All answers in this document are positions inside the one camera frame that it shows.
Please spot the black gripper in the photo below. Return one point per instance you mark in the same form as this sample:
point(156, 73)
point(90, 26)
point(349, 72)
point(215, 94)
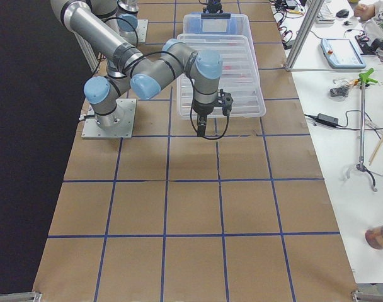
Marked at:
point(203, 110)
point(212, 7)

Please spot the aluminium frame column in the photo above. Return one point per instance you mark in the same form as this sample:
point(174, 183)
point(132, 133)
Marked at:
point(305, 28)

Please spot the blue teach pendant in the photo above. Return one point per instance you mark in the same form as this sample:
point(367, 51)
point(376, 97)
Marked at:
point(340, 53)

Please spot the wooden chopsticks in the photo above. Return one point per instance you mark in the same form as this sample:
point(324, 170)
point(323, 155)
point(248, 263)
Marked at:
point(376, 150)

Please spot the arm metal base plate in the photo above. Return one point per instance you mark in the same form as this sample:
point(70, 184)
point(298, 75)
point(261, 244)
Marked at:
point(138, 37)
point(119, 124)

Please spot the clear plastic storage box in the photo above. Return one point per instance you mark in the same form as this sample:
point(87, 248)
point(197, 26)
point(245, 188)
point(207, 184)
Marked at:
point(216, 25)

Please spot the green handled reacher grabber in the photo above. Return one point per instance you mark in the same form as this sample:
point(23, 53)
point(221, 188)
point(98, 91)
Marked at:
point(364, 79)

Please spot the black computer mouse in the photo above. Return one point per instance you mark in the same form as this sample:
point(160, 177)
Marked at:
point(343, 13)

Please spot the brown jar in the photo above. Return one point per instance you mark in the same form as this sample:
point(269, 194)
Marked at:
point(374, 237)

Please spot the black power adapter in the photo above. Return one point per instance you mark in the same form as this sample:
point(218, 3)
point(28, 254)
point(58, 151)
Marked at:
point(324, 120)

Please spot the small black parts pile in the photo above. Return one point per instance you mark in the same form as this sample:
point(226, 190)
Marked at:
point(342, 91)

